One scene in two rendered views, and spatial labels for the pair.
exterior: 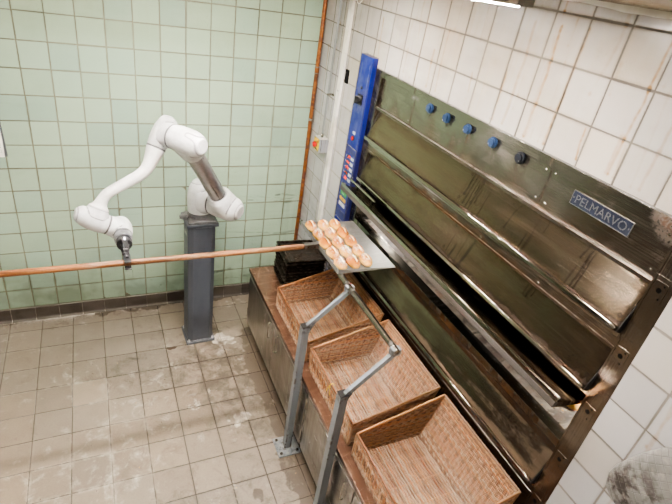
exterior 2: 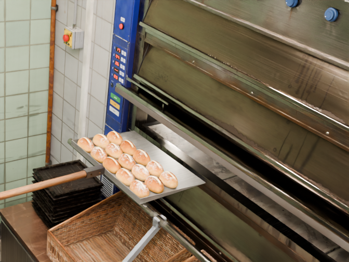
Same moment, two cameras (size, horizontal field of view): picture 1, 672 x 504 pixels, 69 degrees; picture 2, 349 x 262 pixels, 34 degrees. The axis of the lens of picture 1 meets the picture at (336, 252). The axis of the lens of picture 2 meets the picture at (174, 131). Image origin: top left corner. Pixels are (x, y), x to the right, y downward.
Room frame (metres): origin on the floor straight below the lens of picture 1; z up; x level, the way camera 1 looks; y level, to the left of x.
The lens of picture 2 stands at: (0.33, 0.31, 2.44)
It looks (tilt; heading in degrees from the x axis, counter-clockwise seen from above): 26 degrees down; 347
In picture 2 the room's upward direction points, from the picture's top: 8 degrees clockwise
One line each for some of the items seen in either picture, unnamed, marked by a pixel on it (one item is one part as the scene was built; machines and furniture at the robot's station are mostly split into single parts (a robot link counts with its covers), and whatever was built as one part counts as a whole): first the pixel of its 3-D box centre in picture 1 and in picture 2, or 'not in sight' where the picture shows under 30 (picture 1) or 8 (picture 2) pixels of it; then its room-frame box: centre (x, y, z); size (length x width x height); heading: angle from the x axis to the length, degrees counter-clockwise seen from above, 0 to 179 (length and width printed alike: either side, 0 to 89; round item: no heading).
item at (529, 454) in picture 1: (422, 323); (253, 248); (2.11, -0.52, 1.02); 1.79 x 0.11 x 0.19; 29
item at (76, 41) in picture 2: (320, 143); (73, 37); (3.41, 0.24, 1.46); 0.10 x 0.07 x 0.10; 29
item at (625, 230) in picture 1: (482, 146); (313, 21); (2.13, -0.54, 1.99); 1.80 x 0.08 x 0.21; 29
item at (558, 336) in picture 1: (449, 237); (280, 139); (2.11, -0.52, 1.54); 1.79 x 0.11 x 0.19; 29
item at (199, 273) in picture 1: (198, 280); not in sight; (2.85, 0.93, 0.50); 0.21 x 0.21 x 1.00; 32
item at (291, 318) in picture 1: (326, 309); (118, 248); (2.49, -0.01, 0.72); 0.56 x 0.49 x 0.28; 29
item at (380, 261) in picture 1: (346, 243); (136, 160); (2.52, -0.05, 1.19); 0.55 x 0.36 x 0.03; 29
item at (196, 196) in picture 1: (201, 195); not in sight; (2.85, 0.92, 1.17); 0.18 x 0.16 x 0.22; 68
